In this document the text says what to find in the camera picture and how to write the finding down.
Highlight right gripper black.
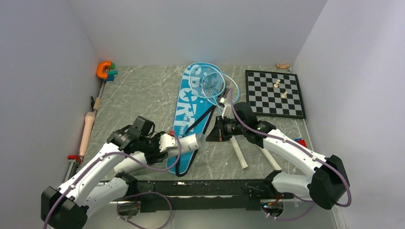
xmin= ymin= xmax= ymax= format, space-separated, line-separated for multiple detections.
xmin=206 ymin=115 xmax=246 ymax=142

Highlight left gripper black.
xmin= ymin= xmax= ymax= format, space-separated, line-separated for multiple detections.
xmin=138 ymin=131 xmax=169 ymax=165

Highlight blue racket carry bag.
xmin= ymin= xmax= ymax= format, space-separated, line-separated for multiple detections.
xmin=166 ymin=62 xmax=222 ymax=177

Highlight blue badminton racket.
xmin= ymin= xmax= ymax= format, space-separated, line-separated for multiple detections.
xmin=189 ymin=65 xmax=235 ymax=108
xmin=202 ymin=72 xmax=282 ymax=171

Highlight blue badminton racket front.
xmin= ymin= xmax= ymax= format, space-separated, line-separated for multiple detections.
xmin=189 ymin=65 xmax=235 ymax=108

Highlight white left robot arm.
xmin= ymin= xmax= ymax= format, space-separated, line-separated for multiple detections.
xmin=41 ymin=116 xmax=207 ymax=229

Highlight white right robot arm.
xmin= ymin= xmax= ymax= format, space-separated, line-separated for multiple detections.
xmin=206 ymin=102 xmax=352 ymax=209

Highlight beige toy microphone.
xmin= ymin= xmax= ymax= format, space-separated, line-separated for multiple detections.
xmin=79 ymin=112 xmax=95 ymax=158

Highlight black white chessboard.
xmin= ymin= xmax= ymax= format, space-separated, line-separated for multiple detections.
xmin=245 ymin=70 xmax=306 ymax=119

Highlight red clamp knob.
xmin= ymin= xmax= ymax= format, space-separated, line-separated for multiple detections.
xmin=67 ymin=155 xmax=82 ymax=164

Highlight green teal toy blocks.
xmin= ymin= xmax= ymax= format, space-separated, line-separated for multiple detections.
xmin=102 ymin=62 xmax=118 ymax=82

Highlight orange letter C toy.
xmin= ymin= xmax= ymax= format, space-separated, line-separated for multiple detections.
xmin=96 ymin=61 xmax=112 ymax=80

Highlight beige chess pawn rear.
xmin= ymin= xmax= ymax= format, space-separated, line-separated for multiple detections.
xmin=273 ymin=79 xmax=281 ymax=88

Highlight beige chess pawn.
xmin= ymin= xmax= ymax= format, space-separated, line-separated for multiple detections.
xmin=273 ymin=79 xmax=281 ymax=88
xmin=281 ymin=91 xmax=288 ymax=99

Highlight beige chess pawn front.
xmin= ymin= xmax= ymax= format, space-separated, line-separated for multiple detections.
xmin=281 ymin=91 xmax=288 ymax=99

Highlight colourful brick toy car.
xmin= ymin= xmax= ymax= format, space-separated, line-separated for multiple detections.
xmin=294 ymin=138 xmax=308 ymax=148

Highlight wooden arch block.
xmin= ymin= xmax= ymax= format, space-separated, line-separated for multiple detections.
xmin=276 ymin=63 xmax=290 ymax=69

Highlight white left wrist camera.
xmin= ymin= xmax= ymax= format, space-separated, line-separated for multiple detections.
xmin=159 ymin=133 xmax=179 ymax=153

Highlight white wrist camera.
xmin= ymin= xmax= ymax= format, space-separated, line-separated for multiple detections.
xmin=159 ymin=133 xmax=179 ymax=153
xmin=219 ymin=97 xmax=234 ymax=118

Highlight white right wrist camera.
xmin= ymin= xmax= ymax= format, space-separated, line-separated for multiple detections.
xmin=219 ymin=97 xmax=234 ymax=118

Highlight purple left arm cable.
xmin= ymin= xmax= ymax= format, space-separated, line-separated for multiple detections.
xmin=41 ymin=131 xmax=182 ymax=229

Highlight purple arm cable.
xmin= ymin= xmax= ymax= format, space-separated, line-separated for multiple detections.
xmin=41 ymin=131 xmax=182 ymax=229
xmin=223 ymin=88 xmax=352 ymax=222

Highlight wooden handled tool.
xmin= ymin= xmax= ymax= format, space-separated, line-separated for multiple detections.
xmin=91 ymin=82 xmax=106 ymax=113

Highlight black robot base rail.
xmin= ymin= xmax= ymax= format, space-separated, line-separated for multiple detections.
xmin=116 ymin=179 xmax=293 ymax=213

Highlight aluminium frame rail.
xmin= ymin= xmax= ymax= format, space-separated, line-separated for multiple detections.
xmin=50 ymin=178 xmax=349 ymax=229

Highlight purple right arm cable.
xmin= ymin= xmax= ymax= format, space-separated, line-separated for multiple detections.
xmin=223 ymin=88 xmax=352 ymax=222

